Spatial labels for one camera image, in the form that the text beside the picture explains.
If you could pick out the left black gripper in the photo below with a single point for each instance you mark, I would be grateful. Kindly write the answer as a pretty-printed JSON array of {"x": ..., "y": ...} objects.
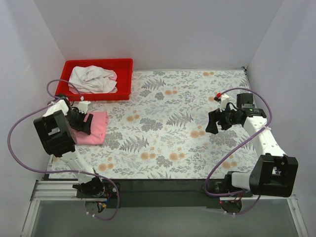
[{"x": 84, "y": 122}]

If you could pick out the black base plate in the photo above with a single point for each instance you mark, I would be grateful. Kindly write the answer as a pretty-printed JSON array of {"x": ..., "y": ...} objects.
[{"x": 155, "y": 193}]

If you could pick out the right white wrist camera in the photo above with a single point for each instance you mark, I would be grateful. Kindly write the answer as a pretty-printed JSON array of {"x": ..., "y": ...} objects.
[{"x": 223, "y": 100}]

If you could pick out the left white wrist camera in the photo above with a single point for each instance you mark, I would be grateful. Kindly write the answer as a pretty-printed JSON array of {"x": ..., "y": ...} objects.
[{"x": 83, "y": 106}]

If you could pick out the floral table mat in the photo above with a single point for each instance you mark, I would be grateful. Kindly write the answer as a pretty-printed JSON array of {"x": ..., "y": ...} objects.
[{"x": 159, "y": 133}]

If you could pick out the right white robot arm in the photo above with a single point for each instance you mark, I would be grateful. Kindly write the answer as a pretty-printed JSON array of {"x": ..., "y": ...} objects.
[{"x": 274, "y": 172}]

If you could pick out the aluminium frame rail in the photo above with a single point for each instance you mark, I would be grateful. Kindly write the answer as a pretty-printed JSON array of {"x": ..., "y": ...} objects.
[{"x": 54, "y": 191}]

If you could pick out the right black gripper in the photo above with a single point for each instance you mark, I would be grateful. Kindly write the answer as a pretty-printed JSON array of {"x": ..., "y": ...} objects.
[{"x": 220, "y": 120}]

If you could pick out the pink t shirt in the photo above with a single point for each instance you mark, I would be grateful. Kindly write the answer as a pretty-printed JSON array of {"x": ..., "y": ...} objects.
[{"x": 98, "y": 130}]

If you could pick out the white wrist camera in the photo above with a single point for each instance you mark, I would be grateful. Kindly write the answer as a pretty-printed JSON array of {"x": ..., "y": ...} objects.
[
  {"x": 223, "y": 100},
  {"x": 83, "y": 106}
]

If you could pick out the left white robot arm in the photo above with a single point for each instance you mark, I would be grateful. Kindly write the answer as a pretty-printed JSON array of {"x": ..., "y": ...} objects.
[{"x": 56, "y": 130}]

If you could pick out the white t shirt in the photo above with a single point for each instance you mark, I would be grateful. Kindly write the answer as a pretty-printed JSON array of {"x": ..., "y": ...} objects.
[{"x": 93, "y": 79}]

